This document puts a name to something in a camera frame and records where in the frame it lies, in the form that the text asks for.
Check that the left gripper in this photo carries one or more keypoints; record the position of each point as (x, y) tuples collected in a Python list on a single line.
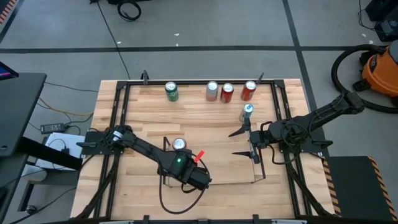
[(189, 166)]

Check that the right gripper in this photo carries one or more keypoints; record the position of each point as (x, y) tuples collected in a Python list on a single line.
[(259, 140)]

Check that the orange can blue white print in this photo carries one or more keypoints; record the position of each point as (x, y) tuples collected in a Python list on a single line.
[(179, 143)]

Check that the silver can blue tab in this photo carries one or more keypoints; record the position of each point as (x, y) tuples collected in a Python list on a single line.
[(247, 109)]

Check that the orange-red soda can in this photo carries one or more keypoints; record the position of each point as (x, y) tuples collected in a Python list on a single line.
[(248, 91)]

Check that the dark red soda can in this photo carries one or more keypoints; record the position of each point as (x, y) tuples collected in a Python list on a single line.
[(227, 93)]

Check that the silver and orange can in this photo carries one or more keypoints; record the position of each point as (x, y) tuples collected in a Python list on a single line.
[(212, 91)]

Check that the green soda can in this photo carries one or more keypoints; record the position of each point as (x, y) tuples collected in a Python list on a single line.
[(171, 93)]

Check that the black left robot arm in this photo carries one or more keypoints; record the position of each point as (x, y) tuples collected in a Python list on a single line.
[(140, 144)]

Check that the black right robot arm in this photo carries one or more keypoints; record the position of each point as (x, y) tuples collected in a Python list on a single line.
[(326, 113)]

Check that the red tag on wrist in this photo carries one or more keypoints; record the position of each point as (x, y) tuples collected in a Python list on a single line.
[(199, 155)]

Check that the orange shop vacuum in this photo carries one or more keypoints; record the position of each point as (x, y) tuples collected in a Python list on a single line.
[(335, 74), (382, 74)]

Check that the white power box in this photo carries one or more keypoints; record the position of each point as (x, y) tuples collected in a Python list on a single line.
[(74, 146)]

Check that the black platform hazard stripes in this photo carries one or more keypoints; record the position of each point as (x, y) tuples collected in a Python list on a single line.
[(354, 186)]

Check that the black power adapter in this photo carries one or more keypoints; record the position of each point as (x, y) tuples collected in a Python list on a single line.
[(52, 127)]

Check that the black caster wheel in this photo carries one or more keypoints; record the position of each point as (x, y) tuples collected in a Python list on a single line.
[(31, 209)]

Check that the black desk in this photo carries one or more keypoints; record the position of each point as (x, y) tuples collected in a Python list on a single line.
[(18, 109)]

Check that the black equipment case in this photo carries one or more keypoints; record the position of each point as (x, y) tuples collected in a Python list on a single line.
[(382, 7), (388, 29)]

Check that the screen with colourful display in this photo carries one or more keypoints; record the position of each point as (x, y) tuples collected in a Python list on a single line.
[(6, 73)]

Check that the black mat orange striped edge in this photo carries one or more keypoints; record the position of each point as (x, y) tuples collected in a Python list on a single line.
[(7, 9)]

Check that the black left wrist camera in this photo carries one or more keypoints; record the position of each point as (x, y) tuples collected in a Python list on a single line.
[(200, 182)]

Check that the black aluminium table frame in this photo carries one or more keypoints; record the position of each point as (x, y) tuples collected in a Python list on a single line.
[(200, 82)]

